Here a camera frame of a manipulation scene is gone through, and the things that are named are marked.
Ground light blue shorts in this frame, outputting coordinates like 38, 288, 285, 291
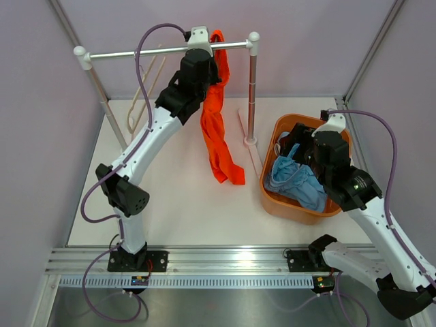
264, 143, 328, 213

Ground orange shorts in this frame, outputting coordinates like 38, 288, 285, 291
200, 50, 245, 185

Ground white plastic hanger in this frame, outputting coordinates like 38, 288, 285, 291
127, 43, 168, 134

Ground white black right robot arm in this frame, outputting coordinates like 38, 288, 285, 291
277, 123, 435, 320

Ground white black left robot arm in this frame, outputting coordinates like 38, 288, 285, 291
95, 48, 220, 272

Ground orange plastic basket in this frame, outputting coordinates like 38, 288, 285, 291
260, 114, 342, 225

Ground silver clothes rack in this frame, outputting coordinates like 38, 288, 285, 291
74, 31, 262, 175

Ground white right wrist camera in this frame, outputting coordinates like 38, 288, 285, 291
319, 110, 346, 134

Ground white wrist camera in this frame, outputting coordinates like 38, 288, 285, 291
185, 26, 214, 57
319, 110, 346, 134

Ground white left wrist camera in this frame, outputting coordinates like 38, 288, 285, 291
185, 26, 214, 57

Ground white slotted cable duct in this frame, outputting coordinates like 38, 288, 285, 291
59, 275, 314, 290

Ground aluminium mounting rail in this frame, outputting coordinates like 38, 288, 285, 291
44, 247, 415, 277

